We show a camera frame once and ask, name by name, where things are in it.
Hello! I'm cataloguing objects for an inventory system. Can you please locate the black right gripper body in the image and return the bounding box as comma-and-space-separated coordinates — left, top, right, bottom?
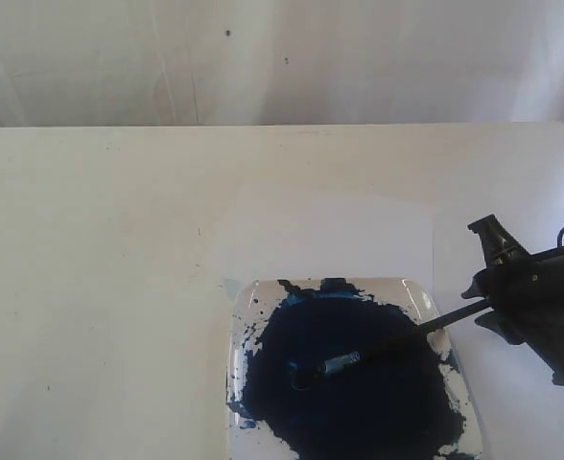
485, 246, 564, 386

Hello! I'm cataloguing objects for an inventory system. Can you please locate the black paintbrush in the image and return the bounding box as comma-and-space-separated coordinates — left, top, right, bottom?
290, 300, 490, 391

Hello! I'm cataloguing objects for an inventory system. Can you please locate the white paper sheet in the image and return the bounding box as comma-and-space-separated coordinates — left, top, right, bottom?
208, 183, 435, 295

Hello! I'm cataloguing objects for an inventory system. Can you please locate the white plate with blue paint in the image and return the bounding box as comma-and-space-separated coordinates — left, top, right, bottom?
226, 278, 483, 459

